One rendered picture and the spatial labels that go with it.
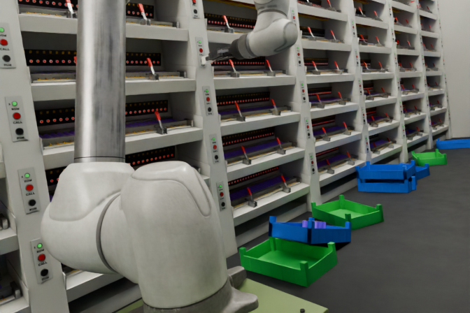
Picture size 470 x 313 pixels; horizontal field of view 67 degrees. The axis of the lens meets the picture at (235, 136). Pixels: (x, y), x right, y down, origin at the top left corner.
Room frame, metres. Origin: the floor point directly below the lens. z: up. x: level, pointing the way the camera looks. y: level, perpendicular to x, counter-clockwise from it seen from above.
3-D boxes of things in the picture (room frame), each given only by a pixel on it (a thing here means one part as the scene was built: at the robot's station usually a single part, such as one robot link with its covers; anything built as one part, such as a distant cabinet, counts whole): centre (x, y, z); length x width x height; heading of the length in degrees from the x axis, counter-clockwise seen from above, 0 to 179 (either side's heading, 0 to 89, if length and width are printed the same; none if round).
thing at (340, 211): (1.75, -0.49, 0.04); 0.30 x 0.20 x 0.08; 20
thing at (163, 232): (0.62, 0.14, 0.41); 0.18 x 0.16 x 0.22; 61
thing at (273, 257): (1.31, -0.13, 0.04); 0.30 x 0.20 x 0.08; 45
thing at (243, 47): (1.29, -0.10, 0.83); 0.09 x 0.06 x 0.09; 135
